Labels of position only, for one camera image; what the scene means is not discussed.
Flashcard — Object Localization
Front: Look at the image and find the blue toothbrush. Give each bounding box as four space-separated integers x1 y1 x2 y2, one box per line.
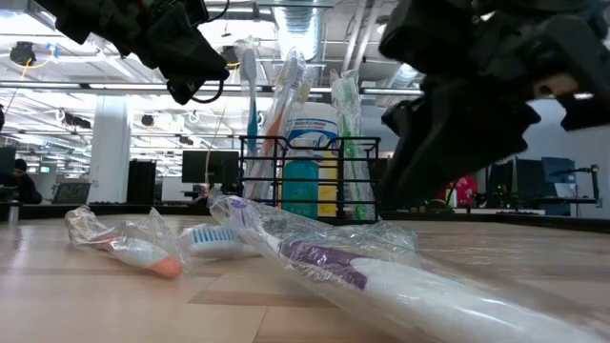
233 38 268 204
178 223 261 261

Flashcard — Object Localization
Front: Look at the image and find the black aluminium table frame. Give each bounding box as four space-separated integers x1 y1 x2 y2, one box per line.
0 202 610 234

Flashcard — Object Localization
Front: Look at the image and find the dark monitor group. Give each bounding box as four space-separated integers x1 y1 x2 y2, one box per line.
485 156 578 213

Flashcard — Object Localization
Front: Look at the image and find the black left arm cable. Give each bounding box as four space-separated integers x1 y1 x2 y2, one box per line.
190 0 231 105

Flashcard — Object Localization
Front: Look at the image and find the white disinfecting wipes canister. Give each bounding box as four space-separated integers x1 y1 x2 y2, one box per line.
284 101 340 218

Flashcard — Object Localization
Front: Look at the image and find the white column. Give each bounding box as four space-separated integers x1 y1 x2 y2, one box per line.
88 94 132 205

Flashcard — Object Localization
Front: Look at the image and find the black wire caddy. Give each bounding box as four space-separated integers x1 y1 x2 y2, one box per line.
237 134 383 225

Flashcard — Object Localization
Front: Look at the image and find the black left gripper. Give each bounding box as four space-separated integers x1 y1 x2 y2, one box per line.
128 0 230 106

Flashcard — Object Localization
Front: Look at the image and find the teal mouthwash bottle white cap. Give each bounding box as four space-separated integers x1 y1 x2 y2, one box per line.
280 140 320 220

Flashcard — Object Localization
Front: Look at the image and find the black ceiling device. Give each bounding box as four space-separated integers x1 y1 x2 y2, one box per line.
9 40 37 68

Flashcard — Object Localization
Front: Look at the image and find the black computer monitor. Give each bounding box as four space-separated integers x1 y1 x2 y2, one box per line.
181 150 239 185

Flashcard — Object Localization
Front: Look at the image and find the silver ventilation duct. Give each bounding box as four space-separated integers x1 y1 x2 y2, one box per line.
274 4 325 61

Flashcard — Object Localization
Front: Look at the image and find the purple toothbrush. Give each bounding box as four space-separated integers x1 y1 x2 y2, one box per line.
207 188 610 343

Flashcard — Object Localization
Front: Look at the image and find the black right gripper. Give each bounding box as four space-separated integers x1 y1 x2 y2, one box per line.
380 0 610 211

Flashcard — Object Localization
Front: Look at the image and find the person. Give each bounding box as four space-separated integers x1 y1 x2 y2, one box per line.
0 158 43 205
436 174 479 211

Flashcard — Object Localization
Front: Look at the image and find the long ceiling light strip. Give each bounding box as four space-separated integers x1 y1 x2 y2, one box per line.
0 80 425 96

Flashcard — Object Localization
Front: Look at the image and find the black cabinet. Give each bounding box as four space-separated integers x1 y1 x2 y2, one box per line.
126 159 157 206

